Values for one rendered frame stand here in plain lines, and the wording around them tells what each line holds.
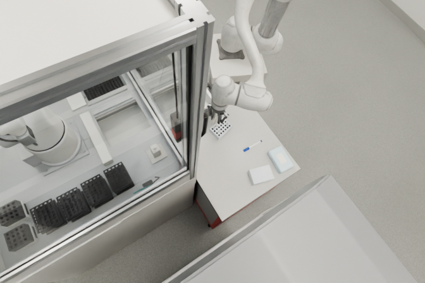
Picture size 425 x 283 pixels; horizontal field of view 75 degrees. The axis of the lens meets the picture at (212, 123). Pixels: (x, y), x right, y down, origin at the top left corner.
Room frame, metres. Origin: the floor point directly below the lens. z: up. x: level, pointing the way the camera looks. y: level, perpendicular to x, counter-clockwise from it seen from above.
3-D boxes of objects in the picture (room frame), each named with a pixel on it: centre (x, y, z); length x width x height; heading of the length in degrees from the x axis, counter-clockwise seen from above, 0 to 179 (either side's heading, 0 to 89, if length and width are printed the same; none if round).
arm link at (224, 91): (0.73, -0.03, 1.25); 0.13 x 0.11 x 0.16; 87
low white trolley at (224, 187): (0.63, -0.16, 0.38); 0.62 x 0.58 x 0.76; 42
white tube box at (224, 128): (0.75, -0.06, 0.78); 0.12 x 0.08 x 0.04; 145
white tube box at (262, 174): (0.50, -0.34, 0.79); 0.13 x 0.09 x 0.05; 116
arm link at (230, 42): (1.35, -0.03, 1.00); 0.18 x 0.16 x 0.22; 86
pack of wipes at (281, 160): (0.62, -0.45, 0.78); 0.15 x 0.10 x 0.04; 36
